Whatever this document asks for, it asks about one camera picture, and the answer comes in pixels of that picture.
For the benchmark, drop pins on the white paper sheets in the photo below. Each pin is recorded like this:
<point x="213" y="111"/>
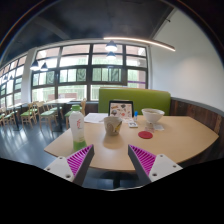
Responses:
<point x="95" y="117"/>

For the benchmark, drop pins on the beige patterned ceramic cup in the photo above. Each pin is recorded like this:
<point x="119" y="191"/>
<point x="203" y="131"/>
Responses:
<point x="112" y="125"/>

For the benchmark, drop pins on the small white card holder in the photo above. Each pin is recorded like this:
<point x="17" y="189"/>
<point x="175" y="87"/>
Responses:
<point x="133" y="125"/>

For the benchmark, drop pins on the linear LED ceiling light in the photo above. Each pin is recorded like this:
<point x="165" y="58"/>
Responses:
<point x="148" y="42"/>

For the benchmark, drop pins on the white bottle with green cap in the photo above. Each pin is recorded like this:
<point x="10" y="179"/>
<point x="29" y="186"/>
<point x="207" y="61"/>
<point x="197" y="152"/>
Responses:
<point x="76" y="121"/>

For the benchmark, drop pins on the small wrapped packets on table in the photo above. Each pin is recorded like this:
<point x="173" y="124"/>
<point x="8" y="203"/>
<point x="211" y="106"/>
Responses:
<point x="153" y="127"/>

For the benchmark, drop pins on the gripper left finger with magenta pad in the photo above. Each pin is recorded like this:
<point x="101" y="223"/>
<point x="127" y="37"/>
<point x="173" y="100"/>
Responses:
<point x="74" y="167"/>

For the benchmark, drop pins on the white ceramic bowl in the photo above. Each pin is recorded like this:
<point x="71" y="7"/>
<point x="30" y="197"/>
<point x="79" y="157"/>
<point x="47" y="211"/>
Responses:
<point x="152" y="115"/>

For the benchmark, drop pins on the small blue-capped bottle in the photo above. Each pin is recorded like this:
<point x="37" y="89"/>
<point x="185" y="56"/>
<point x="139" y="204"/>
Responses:
<point x="135" y="115"/>

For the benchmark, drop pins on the wooden dining table in background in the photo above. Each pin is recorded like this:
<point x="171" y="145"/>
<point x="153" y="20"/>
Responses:
<point x="59" y="102"/>

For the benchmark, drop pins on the green upholstered booth bench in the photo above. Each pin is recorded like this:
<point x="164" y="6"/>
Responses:
<point x="141" y="98"/>

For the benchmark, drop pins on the blue pendant lamp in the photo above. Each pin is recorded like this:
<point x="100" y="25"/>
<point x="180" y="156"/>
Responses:
<point x="35" y="66"/>
<point x="111" y="56"/>
<point x="44" y="67"/>
<point x="111" y="46"/>

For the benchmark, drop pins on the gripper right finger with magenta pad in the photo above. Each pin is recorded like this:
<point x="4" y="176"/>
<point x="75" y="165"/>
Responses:
<point x="150" y="167"/>

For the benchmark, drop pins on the black framed menu stand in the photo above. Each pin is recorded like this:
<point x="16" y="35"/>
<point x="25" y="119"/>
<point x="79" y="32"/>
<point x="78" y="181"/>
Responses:
<point x="121" y="108"/>

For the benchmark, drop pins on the red round coaster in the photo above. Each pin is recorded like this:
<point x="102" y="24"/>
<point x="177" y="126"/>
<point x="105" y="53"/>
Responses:
<point x="145" y="134"/>

